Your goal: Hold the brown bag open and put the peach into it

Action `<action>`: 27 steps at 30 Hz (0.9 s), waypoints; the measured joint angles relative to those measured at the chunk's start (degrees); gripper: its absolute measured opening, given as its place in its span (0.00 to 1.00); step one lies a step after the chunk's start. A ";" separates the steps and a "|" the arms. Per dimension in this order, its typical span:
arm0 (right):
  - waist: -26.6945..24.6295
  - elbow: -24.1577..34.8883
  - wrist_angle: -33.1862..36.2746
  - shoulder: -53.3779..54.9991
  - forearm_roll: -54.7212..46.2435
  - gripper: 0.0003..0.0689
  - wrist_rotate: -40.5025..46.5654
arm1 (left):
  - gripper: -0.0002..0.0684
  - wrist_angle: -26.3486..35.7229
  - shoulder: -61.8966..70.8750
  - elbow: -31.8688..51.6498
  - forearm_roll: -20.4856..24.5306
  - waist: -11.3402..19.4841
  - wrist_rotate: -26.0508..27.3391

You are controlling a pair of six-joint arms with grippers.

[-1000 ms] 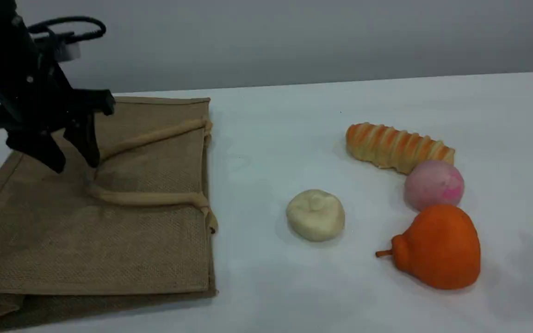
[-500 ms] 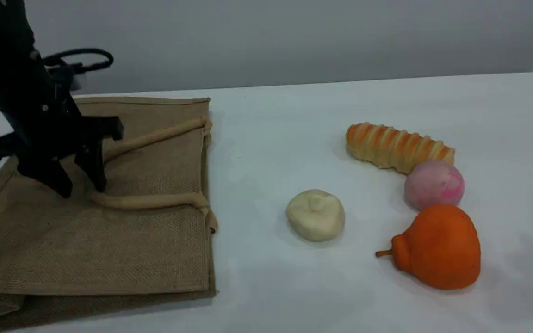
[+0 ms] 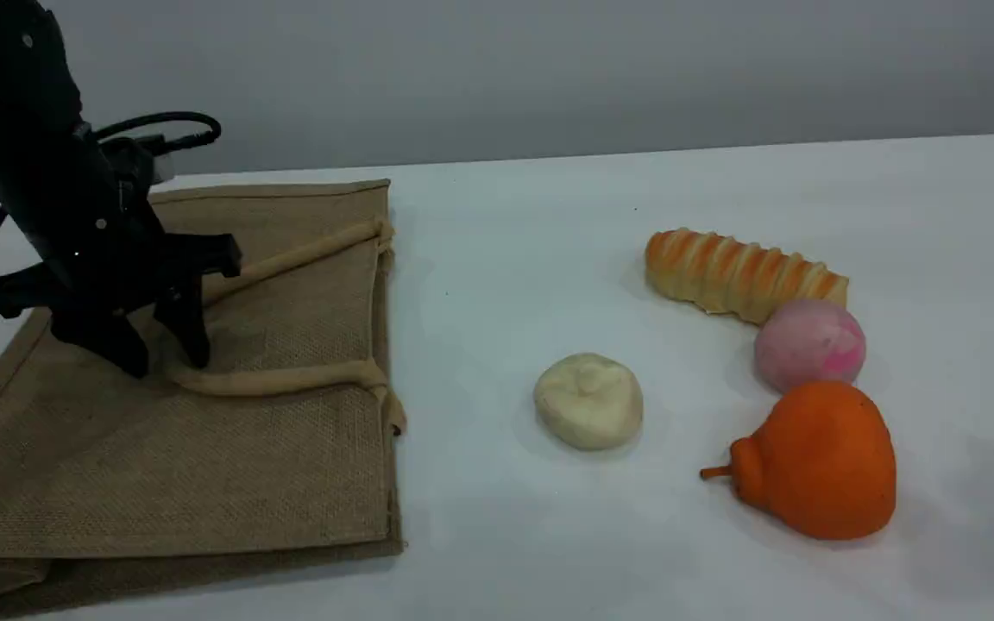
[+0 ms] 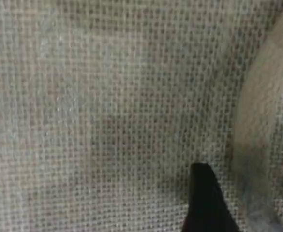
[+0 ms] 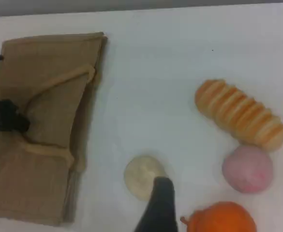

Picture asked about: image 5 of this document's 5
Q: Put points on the ridged orange striped bread loaf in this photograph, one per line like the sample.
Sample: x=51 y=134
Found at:
x=240 y=113

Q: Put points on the brown jute tote bag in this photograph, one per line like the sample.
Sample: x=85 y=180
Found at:
x=47 y=60

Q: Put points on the orange pear with stem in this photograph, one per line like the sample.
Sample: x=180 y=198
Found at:
x=226 y=217

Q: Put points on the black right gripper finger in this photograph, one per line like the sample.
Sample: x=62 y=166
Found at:
x=161 y=207

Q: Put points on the white round bun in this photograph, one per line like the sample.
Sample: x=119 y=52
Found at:
x=138 y=176

